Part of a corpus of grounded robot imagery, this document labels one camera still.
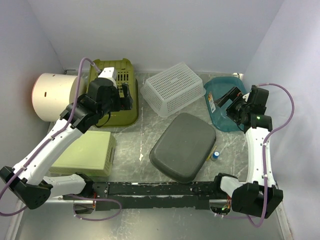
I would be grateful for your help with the small blue capped vial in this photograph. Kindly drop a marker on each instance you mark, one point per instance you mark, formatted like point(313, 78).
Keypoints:
point(215, 155)

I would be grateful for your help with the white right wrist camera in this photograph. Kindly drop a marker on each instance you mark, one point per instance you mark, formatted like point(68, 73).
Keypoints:
point(246, 96)

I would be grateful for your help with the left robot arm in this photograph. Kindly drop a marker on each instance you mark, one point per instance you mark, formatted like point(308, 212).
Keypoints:
point(27, 178)

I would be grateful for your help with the pale yellow perforated basket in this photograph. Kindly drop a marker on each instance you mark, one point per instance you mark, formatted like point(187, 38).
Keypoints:
point(92, 154)

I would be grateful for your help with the grey plastic tub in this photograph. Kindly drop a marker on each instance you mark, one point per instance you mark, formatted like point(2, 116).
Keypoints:
point(183, 148)

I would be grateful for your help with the beige cylindrical roll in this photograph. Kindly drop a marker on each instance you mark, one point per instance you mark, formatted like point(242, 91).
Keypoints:
point(51, 94)

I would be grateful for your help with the olive green plastic tub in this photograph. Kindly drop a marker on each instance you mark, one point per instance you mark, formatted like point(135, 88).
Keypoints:
point(125, 75)

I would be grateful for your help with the aluminium front frame rail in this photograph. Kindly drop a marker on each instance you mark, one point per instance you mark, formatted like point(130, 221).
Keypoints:
point(55, 221)

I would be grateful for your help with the white plastic tray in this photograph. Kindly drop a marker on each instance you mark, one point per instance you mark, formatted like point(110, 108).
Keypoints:
point(172, 89)

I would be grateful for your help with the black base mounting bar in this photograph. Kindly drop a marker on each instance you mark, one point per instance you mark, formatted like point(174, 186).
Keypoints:
point(200, 195)

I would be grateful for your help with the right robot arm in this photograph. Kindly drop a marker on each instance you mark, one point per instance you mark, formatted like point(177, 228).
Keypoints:
point(258, 196)

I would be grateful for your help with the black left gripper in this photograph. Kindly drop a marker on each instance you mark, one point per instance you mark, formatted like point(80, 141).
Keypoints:
point(125, 103)

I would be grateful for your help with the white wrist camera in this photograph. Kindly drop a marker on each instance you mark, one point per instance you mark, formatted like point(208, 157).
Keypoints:
point(246, 96)
point(109, 73)

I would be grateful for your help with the yellow pencil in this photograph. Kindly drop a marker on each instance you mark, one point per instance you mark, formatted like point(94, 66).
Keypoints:
point(211, 152)

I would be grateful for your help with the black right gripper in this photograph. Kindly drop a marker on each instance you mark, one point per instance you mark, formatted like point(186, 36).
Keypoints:
point(233, 94)

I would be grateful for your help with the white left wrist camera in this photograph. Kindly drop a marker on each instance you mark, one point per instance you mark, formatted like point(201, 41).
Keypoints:
point(109, 73)

